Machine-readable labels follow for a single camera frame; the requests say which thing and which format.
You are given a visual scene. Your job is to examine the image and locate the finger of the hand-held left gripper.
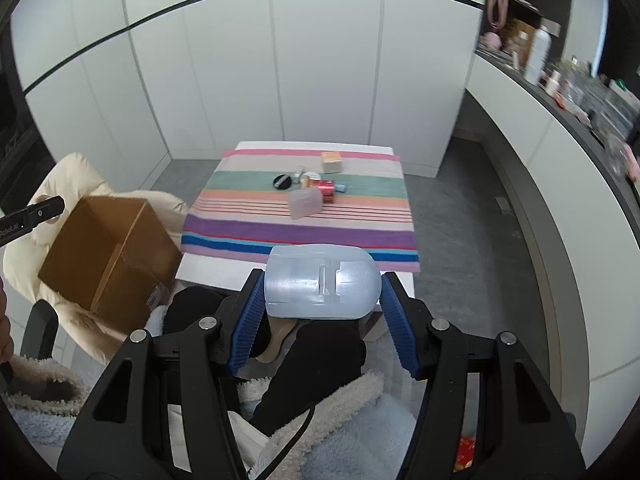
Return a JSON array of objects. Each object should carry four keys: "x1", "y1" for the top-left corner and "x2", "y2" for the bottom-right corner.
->
[{"x1": 26, "y1": 195, "x2": 66, "y2": 227}]

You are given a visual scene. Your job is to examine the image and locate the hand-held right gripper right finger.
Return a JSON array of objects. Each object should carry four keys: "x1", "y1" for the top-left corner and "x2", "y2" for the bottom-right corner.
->
[{"x1": 379, "y1": 272, "x2": 587, "y2": 480}]

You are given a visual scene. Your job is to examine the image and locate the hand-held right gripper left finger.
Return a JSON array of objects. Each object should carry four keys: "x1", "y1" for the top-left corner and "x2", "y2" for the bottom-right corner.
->
[{"x1": 57, "y1": 267, "x2": 274, "y2": 480}]

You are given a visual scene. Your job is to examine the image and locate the cardboard box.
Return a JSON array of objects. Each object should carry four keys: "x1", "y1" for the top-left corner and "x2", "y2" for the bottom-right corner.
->
[{"x1": 37, "y1": 195, "x2": 183, "y2": 341}]

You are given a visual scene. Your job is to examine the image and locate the translucent plastic case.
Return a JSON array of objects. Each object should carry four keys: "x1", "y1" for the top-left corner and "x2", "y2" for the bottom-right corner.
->
[{"x1": 264, "y1": 244, "x2": 383, "y2": 321}]

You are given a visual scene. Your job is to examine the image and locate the person's left hand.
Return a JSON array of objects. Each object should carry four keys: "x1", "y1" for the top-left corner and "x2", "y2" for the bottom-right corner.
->
[{"x1": 0, "y1": 277, "x2": 14, "y2": 364}]

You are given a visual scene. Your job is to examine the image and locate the cream padded chair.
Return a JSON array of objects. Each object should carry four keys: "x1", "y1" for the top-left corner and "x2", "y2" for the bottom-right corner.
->
[{"x1": 2, "y1": 152, "x2": 193, "y2": 366}]

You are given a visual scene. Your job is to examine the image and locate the beige slipper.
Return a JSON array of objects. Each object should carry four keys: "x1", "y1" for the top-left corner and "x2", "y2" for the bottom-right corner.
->
[{"x1": 257, "y1": 322, "x2": 301, "y2": 365}]

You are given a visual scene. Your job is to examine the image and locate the person's black pants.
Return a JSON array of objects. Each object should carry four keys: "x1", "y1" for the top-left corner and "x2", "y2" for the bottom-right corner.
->
[{"x1": 162, "y1": 285, "x2": 368, "y2": 436}]

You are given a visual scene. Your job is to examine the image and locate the striped cloth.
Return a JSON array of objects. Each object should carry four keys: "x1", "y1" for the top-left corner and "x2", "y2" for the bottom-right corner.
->
[{"x1": 180, "y1": 147, "x2": 421, "y2": 275}]

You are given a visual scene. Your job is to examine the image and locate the translucent plastic container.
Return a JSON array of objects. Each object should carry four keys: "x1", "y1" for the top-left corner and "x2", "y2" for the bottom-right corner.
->
[{"x1": 287, "y1": 187, "x2": 324, "y2": 221}]

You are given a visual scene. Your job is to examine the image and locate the red packet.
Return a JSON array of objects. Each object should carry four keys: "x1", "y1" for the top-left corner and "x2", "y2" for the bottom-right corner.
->
[{"x1": 452, "y1": 436, "x2": 477, "y2": 472}]

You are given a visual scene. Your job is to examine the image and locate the white curved counter cabinet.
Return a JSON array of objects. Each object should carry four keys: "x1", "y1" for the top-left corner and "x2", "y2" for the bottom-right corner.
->
[{"x1": 452, "y1": 42, "x2": 640, "y2": 441}]

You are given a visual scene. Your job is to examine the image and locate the white spray bottle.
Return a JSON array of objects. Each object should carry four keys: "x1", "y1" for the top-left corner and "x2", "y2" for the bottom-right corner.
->
[{"x1": 524, "y1": 24, "x2": 552, "y2": 86}]

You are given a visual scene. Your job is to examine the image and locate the clear drawer organizer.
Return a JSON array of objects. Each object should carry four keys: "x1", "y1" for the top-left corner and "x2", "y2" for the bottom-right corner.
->
[{"x1": 589, "y1": 79, "x2": 640, "y2": 133}]

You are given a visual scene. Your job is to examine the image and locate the brown box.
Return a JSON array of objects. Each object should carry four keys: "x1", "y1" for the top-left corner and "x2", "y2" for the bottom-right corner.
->
[{"x1": 509, "y1": 19, "x2": 537, "y2": 57}]

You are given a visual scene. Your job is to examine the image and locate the black cable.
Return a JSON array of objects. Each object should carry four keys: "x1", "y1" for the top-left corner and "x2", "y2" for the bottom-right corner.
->
[{"x1": 257, "y1": 402, "x2": 317, "y2": 480}]

